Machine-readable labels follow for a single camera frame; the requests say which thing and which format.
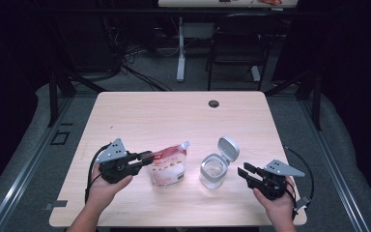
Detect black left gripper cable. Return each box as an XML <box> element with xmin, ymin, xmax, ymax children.
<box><xmin>84</xmin><ymin>143</ymin><xmax>112</xmax><ymax>205</ymax></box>

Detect person's right hand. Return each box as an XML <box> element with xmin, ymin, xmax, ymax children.
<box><xmin>252</xmin><ymin>176</ymin><xmax>300</xmax><ymax>225</ymax></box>

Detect black metal stand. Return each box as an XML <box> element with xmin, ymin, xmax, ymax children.
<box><xmin>46</xmin><ymin>68</ymin><xmax>108</xmax><ymax>129</ymax></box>
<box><xmin>264</xmin><ymin>67</ymin><xmax>324</xmax><ymax>131</ymax></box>

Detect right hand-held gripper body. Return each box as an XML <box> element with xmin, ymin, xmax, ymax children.
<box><xmin>253</xmin><ymin>159</ymin><xmax>306</xmax><ymax>201</ymax></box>

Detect person's left hand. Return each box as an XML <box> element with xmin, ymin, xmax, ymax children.
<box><xmin>85</xmin><ymin>165</ymin><xmax>133</xmax><ymax>213</ymax></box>

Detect black floor cables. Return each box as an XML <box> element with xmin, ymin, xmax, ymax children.
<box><xmin>102</xmin><ymin>18</ymin><xmax>174</xmax><ymax>93</ymax></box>

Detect red and white refill pouch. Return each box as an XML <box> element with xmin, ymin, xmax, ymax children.
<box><xmin>146</xmin><ymin>140</ymin><xmax>191</xmax><ymax>189</ymax></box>

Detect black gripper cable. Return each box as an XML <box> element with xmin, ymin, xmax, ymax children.
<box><xmin>84</xmin><ymin>143</ymin><xmax>112</xmax><ymax>205</ymax></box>
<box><xmin>283</xmin><ymin>145</ymin><xmax>315</xmax><ymax>222</ymax></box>

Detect white desk foot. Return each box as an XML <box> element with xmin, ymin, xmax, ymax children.
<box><xmin>250</xmin><ymin>65</ymin><xmax>262</xmax><ymax>83</ymax></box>

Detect white desk leg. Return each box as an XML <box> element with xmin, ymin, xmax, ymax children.
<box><xmin>176</xmin><ymin>16</ymin><xmax>187</xmax><ymax>83</ymax></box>

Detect clear jug with white lid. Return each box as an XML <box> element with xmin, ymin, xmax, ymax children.
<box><xmin>199</xmin><ymin>135</ymin><xmax>241</xmax><ymax>190</ymax></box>

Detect pale background desk top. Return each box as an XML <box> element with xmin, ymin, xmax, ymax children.
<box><xmin>157</xmin><ymin>0</ymin><xmax>300</xmax><ymax>9</ymax></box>

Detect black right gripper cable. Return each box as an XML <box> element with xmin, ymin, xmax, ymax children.
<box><xmin>283</xmin><ymin>145</ymin><xmax>315</xmax><ymax>222</ymax></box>

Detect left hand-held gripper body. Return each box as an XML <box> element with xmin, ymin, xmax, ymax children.
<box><xmin>94</xmin><ymin>137</ymin><xmax>143</xmax><ymax>185</ymax></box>

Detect aluminium floor rail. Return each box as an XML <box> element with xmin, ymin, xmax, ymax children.
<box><xmin>0</xmin><ymin>96</ymin><xmax>75</xmax><ymax>232</ymax></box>
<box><xmin>298</xmin><ymin>96</ymin><xmax>371</xmax><ymax>232</ymax></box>

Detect black folding chair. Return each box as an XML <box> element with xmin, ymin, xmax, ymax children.
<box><xmin>205</xmin><ymin>13</ymin><xmax>285</xmax><ymax>92</ymax></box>

